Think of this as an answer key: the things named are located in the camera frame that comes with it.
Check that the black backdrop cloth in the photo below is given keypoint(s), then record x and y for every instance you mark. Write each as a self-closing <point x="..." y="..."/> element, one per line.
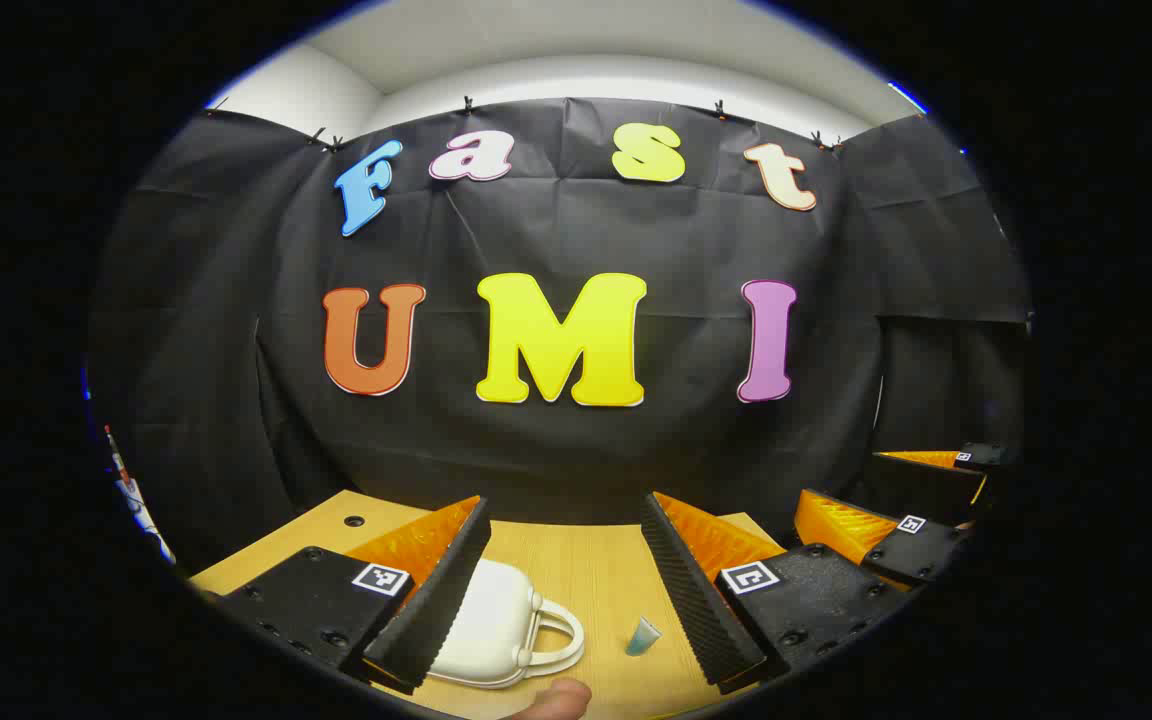
<point x="576" y="460"/>

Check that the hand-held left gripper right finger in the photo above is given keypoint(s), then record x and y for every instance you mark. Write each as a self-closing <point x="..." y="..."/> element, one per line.
<point x="691" y="600"/>

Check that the white suitcase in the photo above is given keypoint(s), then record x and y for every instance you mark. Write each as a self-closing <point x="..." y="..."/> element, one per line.
<point x="496" y="610"/>

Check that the blue capped clear bottle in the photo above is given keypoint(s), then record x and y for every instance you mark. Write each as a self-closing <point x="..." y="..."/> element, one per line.
<point x="643" y="637"/>

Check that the colourful background item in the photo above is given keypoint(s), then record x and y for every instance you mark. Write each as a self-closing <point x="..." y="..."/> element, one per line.
<point x="131" y="495"/>

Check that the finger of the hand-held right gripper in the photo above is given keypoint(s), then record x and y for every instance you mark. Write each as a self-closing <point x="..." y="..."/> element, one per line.
<point x="926" y="485"/>
<point x="921" y="550"/>

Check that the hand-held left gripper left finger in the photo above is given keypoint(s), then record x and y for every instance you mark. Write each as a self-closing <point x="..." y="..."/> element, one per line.
<point x="436" y="600"/>

